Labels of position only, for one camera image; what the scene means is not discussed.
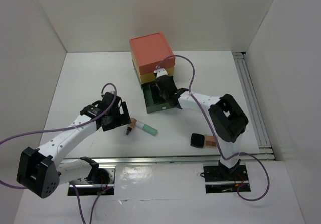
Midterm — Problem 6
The brown eyeshadow palette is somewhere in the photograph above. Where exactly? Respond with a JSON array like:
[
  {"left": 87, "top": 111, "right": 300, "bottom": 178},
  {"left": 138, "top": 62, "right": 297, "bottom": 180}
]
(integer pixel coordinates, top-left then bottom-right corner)
[{"left": 204, "top": 135, "right": 217, "bottom": 148}]

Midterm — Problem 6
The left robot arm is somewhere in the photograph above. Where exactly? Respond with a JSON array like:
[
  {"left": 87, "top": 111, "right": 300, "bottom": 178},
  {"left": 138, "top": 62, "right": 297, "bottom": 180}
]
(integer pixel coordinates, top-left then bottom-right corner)
[{"left": 17, "top": 92, "right": 131, "bottom": 198}]

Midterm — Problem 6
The mint green tube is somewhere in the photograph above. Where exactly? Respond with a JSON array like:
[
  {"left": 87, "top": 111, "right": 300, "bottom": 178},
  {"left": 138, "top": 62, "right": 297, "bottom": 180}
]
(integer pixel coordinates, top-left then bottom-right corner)
[{"left": 136, "top": 121, "right": 158, "bottom": 136}]

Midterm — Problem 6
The aluminium side rail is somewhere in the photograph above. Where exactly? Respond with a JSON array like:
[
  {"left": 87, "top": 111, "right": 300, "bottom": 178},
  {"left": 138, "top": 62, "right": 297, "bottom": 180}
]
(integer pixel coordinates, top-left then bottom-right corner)
[{"left": 232, "top": 52, "right": 276, "bottom": 161}]

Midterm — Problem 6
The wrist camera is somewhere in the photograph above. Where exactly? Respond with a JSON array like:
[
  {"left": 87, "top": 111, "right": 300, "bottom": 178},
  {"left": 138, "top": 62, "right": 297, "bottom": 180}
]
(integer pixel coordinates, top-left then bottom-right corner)
[
  {"left": 101, "top": 91, "right": 117, "bottom": 98},
  {"left": 154, "top": 68, "right": 168, "bottom": 79}
]

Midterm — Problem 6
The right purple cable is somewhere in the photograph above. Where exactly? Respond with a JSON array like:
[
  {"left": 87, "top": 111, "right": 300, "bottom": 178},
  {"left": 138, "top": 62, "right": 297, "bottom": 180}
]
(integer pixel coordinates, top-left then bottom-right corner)
[{"left": 155, "top": 55, "right": 271, "bottom": 201}]

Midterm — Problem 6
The aluminium mounting rail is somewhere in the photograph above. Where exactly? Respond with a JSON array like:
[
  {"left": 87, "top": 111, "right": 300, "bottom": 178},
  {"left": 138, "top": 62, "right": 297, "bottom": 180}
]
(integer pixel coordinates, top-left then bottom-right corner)
[{"left": 59, "top": 154, "right": 259, "bottom": 187}]

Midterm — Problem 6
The coral red top drawer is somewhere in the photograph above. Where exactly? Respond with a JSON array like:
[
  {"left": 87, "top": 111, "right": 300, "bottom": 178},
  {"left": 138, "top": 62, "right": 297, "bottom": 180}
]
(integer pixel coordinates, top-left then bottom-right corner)
[{"left": 129, "top": 32, "right": 173, "bottom": 75}]

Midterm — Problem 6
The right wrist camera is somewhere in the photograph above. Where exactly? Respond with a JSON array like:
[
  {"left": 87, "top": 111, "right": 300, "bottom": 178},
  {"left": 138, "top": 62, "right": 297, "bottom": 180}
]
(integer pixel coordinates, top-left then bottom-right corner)
[{"left": 154, "top": 68, "right": 168, "bottom": 79}]

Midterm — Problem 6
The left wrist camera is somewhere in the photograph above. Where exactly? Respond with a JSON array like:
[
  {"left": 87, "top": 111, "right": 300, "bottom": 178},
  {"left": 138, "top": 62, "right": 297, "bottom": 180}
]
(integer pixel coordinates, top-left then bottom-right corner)
[{"left": 101, "top": 91, "right": 117, "bottom": 98}]

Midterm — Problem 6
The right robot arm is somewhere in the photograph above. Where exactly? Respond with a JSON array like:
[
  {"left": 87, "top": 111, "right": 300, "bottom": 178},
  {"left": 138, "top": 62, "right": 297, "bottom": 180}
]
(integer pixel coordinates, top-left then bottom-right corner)
[{"left": 155, "top": 74, "right": 249, "bottom": 180}]

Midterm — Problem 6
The tan foundation bottle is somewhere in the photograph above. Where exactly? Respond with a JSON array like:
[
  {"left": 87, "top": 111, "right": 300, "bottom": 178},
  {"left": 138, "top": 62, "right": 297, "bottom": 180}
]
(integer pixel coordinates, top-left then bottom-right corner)
[{"left": 125, "top": 118, "right": 137, "bottom": 136}]

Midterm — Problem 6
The square black compact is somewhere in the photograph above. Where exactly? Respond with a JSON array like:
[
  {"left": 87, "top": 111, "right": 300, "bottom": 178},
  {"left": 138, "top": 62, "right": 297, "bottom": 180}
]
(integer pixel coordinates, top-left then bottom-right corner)
[{"left": 190, "top": 133, "right": 205, "bottom": 149}]

